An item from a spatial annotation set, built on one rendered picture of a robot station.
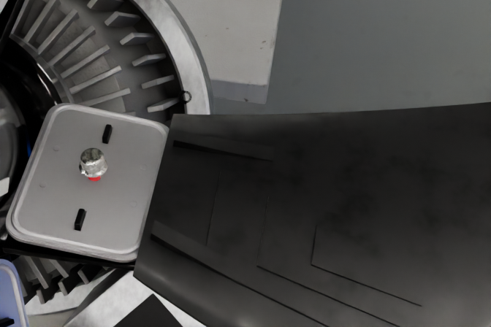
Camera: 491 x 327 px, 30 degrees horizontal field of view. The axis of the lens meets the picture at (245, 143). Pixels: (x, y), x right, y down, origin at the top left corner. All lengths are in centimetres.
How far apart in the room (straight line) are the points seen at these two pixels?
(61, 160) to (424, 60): 91
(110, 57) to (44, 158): 12
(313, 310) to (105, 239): 10
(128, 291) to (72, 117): 13
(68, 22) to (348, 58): 80
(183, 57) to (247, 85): 36
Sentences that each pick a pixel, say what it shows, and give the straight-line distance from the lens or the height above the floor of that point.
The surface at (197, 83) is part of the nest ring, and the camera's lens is 62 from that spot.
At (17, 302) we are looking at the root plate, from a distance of 51.
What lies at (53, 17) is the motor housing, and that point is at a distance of 56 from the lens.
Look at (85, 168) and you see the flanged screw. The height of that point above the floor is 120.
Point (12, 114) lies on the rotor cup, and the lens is 46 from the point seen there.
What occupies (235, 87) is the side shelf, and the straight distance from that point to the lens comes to 99.
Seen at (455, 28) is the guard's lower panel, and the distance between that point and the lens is 128.
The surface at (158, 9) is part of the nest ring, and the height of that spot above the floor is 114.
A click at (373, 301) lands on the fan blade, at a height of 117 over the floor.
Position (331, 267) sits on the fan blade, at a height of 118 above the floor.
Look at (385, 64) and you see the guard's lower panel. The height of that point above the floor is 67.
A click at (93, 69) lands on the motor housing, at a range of 55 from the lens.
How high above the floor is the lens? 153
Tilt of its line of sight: 47 degrees down
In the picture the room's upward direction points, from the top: 5 degrees clockwise
